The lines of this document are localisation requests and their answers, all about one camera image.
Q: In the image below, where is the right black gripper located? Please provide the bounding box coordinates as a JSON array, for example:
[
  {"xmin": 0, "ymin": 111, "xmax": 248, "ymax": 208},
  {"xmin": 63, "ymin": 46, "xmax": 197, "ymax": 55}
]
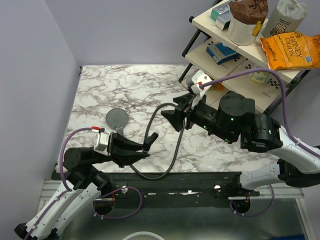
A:
[{"xmin": 159, "ymin": 93, "xmax": 234, "ymax": 145}]

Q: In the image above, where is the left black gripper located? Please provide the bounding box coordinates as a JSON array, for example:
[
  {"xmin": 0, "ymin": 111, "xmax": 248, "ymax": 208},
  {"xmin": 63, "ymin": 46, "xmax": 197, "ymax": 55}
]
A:
[{"xmin": 90, "ymin": 132, "xmax": 150, "ymax": 168}]

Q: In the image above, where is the black metal shower hose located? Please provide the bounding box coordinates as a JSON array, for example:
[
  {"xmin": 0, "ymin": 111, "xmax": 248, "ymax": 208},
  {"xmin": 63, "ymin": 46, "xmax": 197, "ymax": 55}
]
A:
[{"xmin": 129, "ymin": 103, "xmax": 187, "ymax": 180}]

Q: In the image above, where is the black T-shaped fitting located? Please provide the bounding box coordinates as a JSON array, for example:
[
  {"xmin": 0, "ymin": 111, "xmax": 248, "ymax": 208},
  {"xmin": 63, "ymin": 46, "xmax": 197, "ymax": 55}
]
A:
[{"xmin": 142, "ymin": 132, "xmax": 159, "ymax": 153}]

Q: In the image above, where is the grey shower head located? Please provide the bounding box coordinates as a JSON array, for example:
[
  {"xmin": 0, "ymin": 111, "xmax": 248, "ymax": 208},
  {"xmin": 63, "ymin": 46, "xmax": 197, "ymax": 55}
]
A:
[{"xmin": 105, "ymin": 108, "xmax": 129, "ymax": 136}]

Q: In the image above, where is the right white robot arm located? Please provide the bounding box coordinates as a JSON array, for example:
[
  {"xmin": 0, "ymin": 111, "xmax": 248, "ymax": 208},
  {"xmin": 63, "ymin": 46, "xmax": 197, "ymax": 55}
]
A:
[{"xmin": 161, "ymin": 91, "xmax": 320, "ymax": 196}]

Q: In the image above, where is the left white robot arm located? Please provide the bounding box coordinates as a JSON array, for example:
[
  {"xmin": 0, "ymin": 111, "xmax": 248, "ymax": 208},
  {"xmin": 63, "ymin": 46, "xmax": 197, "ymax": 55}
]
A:
[{"xmin": 14, "ymin": 131, "xmax": 153, "ymax": 240}]

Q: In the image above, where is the orange snack bag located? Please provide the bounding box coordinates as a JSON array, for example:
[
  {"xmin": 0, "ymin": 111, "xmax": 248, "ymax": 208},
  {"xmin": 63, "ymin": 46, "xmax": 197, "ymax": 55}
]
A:
[{"xmin": 210, "ymin": 82, "xmax": 225, "ymax": 91}]

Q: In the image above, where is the cream three-tier shelf rack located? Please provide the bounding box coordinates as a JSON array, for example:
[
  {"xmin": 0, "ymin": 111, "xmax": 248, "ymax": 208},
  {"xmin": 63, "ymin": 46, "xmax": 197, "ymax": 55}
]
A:
[{"xmin": 178, "ymin": 0, "xmax": 320, "ymax": 116}]

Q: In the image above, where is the blue box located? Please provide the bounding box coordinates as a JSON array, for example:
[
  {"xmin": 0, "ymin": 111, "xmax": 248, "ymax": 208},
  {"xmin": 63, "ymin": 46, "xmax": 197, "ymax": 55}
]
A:
[{"xmin": 206, "ymin": 42, "xmax": 240, "ymax": 65}]

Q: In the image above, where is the white round rim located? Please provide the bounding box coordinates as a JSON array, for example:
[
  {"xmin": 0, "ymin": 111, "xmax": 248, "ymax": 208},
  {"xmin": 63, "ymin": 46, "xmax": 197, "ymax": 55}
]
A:
[{"xmin": 122, "ymin": 231, "xmax": 165, "ymax": 240}]

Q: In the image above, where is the silver small box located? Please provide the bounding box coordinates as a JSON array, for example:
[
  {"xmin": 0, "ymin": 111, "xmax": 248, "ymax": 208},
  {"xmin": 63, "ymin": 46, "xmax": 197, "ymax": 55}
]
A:
[{"xmin": 215, "ymin": 12, "xmax": 231, "ymax": 31}]

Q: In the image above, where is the teal small box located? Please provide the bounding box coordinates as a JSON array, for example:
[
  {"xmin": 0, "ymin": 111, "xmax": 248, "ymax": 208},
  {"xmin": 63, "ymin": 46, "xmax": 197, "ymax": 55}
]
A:
[{"xmin": 210, "ymin": 0, "xmax": 230, "ymax": 21}]

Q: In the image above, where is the white cup brown lid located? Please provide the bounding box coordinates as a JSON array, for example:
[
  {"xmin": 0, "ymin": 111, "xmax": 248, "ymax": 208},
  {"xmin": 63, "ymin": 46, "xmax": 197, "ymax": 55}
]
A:
[{"xmin": 227, "ymin": 0, "xmax": 269, "ymax": 46}]

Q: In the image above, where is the yellow clip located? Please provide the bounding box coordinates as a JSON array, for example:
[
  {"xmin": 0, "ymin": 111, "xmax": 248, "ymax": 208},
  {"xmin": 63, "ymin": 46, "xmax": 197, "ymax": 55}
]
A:
[{"xmin": 252, "ymin": 20, "xmax": 263, "ymax": 37}]

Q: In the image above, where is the orange honey dijon bag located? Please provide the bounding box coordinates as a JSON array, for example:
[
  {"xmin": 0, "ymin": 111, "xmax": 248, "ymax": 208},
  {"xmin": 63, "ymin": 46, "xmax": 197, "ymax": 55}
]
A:
[{"xmin": 260, "ymin": 31, "xmax": 320, "ymax": 71}]

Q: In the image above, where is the grey cylindrical canister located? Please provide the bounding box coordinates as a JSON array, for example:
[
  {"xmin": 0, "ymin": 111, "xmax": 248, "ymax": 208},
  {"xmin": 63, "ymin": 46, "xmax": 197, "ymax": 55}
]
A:
[{"xmin": 262, "ymin": 0, "xmax": 309, "ymax": 38}]

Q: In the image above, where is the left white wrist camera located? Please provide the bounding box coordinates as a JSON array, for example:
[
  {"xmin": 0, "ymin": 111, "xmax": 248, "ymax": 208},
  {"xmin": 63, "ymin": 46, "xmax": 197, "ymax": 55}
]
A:
[{"xmin": 91, "ymin": 126, "xmax": 110, "ymax": 156}]

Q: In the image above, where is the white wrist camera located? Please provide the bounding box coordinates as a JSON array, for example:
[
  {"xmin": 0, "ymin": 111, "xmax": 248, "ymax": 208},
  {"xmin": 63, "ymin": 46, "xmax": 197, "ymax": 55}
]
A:
[
  {"xmin": 91, "ymin": 126, "xmax": 110, "ymax": 156},
  {"xmin": 186, "ymin": 70, "xmax": 212, "ymax": 109}
]

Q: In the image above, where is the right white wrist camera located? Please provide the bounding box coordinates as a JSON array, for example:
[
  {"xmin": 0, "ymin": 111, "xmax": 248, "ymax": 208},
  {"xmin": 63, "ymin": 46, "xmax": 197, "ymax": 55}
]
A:
[{"xmin": 186, "ymin": 70, "xmax": 212, "ymax": 109}]

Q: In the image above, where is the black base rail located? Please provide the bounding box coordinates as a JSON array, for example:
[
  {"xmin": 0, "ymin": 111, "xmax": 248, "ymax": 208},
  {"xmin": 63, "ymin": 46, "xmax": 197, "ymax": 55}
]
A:
[{"xmin": 93, "ymin": 172, "xmax": 260, "ymax": 214}]

